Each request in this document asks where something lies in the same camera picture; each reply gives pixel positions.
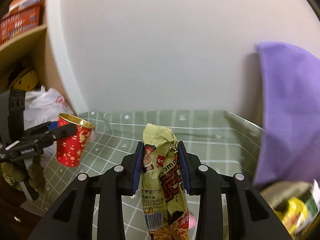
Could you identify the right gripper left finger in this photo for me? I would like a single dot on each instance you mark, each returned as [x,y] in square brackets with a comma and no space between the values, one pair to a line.
[136,167]

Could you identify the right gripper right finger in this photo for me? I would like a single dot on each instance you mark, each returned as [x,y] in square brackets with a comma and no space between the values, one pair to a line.
[249,215]

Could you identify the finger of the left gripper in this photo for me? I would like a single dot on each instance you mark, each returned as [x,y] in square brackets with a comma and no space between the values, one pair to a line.
[60,132]

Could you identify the red gold paper cup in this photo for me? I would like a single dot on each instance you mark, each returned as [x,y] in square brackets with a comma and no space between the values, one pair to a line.
[70,149]

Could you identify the green white snack bag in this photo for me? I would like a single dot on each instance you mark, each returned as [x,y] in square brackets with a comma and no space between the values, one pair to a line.
[312,199]

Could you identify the green fabric trash bin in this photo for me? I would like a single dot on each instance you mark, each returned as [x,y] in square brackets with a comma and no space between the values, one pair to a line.
[279,193]

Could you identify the white plastic bag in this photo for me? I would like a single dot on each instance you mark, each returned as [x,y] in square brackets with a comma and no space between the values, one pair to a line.
[43,106]

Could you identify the pink paper cup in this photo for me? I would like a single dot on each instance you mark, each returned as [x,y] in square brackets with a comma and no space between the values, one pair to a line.
[92,136]

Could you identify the yellow snack wrapper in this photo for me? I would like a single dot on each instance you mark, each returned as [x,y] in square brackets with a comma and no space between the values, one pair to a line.
[295,214]

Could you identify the pink toy shrimp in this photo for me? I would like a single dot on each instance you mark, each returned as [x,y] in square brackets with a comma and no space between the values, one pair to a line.
[192,221]

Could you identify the purple pillow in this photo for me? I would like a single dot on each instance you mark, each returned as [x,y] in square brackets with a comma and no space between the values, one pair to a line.
[290,142]

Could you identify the green checked bed sheet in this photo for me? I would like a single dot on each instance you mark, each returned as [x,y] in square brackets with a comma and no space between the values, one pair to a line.
[222,140]

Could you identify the wooden shelf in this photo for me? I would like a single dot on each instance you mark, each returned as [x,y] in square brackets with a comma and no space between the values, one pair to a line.
[35,45]

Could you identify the red orange box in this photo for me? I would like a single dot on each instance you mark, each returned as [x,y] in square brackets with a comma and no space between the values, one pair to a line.
[22,16]

